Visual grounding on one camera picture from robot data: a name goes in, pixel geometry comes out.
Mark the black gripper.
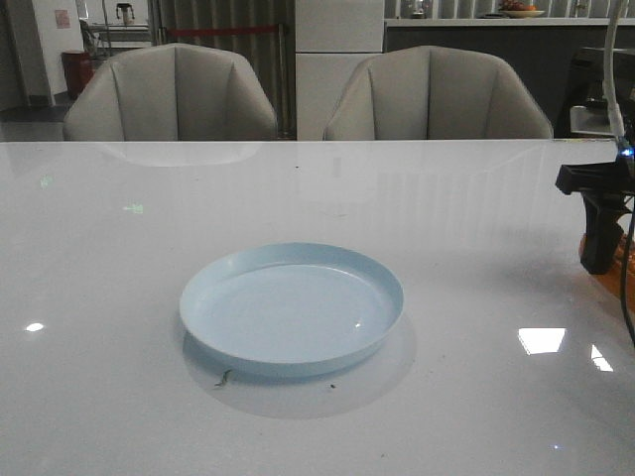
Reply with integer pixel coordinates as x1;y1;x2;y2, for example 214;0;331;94
556;159;634;275

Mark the orange corn cob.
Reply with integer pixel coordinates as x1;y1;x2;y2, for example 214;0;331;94
592;235;634;312

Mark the light blue round plate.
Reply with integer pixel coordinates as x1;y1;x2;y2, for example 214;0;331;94
180;243;404;378

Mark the dark armchair with cushion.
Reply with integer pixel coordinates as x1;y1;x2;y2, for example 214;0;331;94
555;48;634;138

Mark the grey counter with white top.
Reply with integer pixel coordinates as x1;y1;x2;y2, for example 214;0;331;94
383;18;608;138

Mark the grey upholstered chair right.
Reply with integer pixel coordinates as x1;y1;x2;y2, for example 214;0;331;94
323;46;553;141

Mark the grey upholstered chair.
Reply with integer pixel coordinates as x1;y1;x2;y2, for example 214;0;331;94
63;43;278;142
323;46;553;141

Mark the fruit bowl on counter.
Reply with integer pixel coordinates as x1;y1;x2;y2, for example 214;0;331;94
498;0;545;19

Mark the white cabinet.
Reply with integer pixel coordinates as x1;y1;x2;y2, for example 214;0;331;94
295;0;384;141

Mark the red barrier belt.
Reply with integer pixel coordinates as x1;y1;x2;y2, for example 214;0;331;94
166;24;279;38

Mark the grey upholstered chair left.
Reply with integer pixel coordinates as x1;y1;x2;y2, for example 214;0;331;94
63;43;278;142

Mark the red trash bin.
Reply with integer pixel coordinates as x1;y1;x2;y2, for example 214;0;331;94
61;51;93;99

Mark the black cable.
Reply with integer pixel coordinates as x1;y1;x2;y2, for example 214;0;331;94
617;197;635;348

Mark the white cable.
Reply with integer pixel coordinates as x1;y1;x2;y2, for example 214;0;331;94
601;0;629;140

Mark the barrier post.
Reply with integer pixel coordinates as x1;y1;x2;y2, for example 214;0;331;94
277;23;291;138

